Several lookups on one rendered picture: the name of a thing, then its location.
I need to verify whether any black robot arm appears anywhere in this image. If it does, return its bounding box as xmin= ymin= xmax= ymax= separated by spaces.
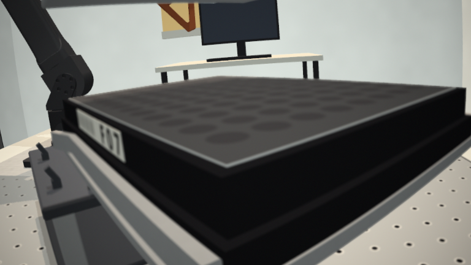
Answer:
xmin=1 ymin=0 xmax=94 ymax=132

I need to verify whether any black microplate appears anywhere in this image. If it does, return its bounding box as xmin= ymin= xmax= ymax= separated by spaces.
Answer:
xmin=61 ymin=75 xmax=471 ymax=265

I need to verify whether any grey shelf rack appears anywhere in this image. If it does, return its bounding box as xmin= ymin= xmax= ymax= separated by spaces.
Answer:
xmin=41 ymin=0 xmax=471 ymax=265

